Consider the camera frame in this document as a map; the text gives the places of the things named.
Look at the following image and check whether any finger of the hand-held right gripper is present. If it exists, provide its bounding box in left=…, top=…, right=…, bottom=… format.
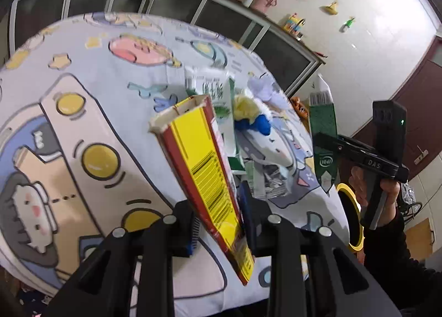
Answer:
left=312, top=131, right=350, bottom=159

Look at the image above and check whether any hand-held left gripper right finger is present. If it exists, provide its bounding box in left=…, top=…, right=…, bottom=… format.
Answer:
left=238, top=181, right=403, bottom=317

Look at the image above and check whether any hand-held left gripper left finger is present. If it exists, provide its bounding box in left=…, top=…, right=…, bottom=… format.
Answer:
left=43, top=200, right=201, bottom=317

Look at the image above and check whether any green snack packet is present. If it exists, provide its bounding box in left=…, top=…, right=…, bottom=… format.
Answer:
left=308, top=73, right=340, bottom=197

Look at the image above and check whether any silver foil wrapper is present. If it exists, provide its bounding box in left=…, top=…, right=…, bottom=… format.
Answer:
left=251, top=157, right=288, bottom=197

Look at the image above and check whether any red yellow cardboard box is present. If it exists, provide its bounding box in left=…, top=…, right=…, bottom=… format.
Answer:
left=148, top=94, right=256, bottom=286

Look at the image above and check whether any black bin with yellow rim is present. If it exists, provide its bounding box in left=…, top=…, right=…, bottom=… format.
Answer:
left=336, top=182, right=365, bottom=253

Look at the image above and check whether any blue wrapper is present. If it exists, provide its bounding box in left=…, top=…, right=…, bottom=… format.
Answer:
left=235, top=114, right=272, bottom=137

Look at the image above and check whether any green white carton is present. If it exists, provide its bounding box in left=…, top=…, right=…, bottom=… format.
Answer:
left=184, top=66, right=246, bottom=173

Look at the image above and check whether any person's right forearm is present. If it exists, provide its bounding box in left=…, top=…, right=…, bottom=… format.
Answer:
left=362, top=208, right=442, bottom=317

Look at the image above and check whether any person's right hand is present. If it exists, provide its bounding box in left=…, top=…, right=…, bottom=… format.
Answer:
left=349, top=166, right=402, bottom=230

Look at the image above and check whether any brown waste bin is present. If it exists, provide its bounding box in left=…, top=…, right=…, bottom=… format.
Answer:
left=290, top=95, right=310, bottom=118

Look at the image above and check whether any dark red door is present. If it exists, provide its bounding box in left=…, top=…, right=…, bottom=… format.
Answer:
left=354, top=36, right=442, bottom=166

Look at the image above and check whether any cardboard sheet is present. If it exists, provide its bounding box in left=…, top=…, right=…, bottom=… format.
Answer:
left=405, top=218, right=435, bottom=263

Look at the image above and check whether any colourful pen holder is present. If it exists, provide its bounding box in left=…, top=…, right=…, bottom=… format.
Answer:
left=282, top=12, right=307, bottom=40

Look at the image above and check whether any printed cartoon blanket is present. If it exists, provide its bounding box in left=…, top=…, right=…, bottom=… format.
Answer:
left=0, top=11, right=350, bottom=308

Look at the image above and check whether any long cabinet with glass doors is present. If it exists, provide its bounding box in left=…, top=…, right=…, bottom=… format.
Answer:
left=9, top=0, right=327, bottom=97

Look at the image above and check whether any green wall hanger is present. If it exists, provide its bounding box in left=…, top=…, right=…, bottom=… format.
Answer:
left=339, top=16, right=357, bottom=33

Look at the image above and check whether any yellow wall hanger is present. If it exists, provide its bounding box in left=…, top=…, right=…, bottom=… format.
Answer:
left=322, top=0, right=340, bottom=16

